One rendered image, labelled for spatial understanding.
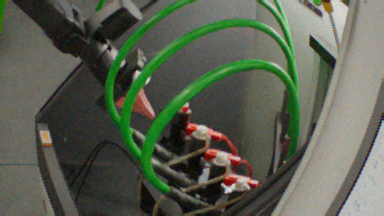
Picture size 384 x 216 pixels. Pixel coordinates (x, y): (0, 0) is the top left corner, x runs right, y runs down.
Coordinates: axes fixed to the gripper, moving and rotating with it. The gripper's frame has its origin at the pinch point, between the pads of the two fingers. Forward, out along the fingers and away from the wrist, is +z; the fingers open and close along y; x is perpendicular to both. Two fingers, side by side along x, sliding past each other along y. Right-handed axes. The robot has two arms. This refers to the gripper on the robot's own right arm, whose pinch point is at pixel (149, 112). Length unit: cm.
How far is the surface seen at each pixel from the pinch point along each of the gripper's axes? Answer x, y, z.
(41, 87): 244, -119, 41
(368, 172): -50, 29, 3
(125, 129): -18.8, 1.5, -8.5
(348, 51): -33.2, 35.6, -4.1
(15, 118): 198, -131, 28
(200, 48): 35.1, 6.5, 10.8
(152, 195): -3.1, -9.9, 11.0
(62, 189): -3.2, -25.5, -1.0
